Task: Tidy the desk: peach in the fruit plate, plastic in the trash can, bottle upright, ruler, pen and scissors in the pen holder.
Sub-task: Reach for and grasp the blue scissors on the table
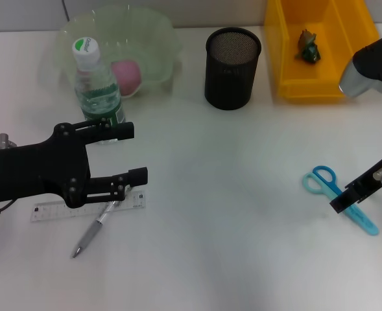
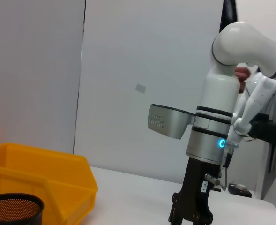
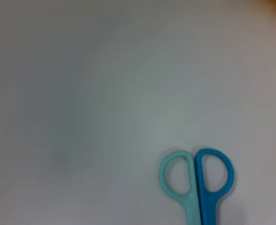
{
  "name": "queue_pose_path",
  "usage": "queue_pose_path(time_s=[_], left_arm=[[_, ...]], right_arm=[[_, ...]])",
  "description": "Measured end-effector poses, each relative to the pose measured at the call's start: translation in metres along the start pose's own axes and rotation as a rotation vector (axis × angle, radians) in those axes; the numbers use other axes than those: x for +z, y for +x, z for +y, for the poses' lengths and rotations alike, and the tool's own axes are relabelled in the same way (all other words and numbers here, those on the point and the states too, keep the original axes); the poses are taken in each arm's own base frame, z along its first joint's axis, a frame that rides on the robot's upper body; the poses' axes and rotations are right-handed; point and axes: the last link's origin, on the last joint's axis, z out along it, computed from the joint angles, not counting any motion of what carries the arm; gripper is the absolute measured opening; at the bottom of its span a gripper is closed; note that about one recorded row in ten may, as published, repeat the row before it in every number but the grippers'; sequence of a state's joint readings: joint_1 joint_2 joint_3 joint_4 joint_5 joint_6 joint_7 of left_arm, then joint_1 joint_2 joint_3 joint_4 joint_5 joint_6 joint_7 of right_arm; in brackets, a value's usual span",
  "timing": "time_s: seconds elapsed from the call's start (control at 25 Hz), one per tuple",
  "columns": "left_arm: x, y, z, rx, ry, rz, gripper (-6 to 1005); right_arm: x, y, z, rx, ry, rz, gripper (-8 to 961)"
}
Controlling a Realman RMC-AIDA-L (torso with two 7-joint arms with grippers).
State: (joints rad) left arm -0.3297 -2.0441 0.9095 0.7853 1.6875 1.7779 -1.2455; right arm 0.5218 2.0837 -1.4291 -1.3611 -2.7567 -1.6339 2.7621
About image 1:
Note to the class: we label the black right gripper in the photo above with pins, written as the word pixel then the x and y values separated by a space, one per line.
pixel 372 184

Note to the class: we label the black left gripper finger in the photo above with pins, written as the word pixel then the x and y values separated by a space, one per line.
pixel 137 176

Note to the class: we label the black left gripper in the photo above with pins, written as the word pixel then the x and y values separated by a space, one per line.
pixel 31 171

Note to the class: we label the blue scissors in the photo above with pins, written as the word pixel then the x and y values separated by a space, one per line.
pixel 365 223

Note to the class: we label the clear water bottle green label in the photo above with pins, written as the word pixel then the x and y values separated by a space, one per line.
pixel 96 84

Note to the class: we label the green plastic wrapper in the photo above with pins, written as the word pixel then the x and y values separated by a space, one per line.
pixel 309 48

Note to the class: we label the clear grey pen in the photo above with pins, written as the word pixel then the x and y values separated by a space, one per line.
pixel 93 226

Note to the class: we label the transparent ruler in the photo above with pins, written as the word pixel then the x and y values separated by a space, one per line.
pixel 54 210

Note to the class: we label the green translucent fruit bowl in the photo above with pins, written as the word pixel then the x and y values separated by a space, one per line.
pixel 151 42

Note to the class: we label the black mesh pen cup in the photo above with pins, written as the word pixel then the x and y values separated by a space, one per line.
pixel 229 84

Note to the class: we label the yellow plastic bin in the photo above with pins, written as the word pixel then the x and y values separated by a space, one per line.
pixel 307 84

